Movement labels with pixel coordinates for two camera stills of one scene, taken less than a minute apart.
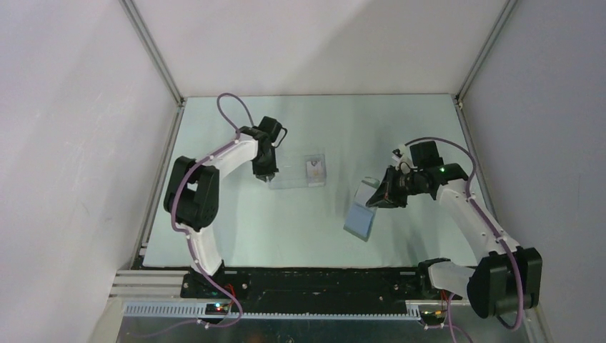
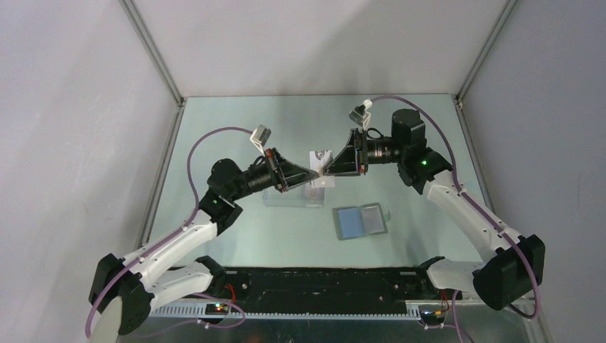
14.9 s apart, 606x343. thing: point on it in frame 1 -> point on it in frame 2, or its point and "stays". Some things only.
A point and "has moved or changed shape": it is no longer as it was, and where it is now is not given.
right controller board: (435, 317) stays
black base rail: (306, 284) stays
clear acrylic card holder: (301, 171) has moved or changed shape
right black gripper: (393, 199) -> (348, 163)
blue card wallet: (361, 216) -> (356, 221)
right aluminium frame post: (499, 24) stays
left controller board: (216, 309) stays
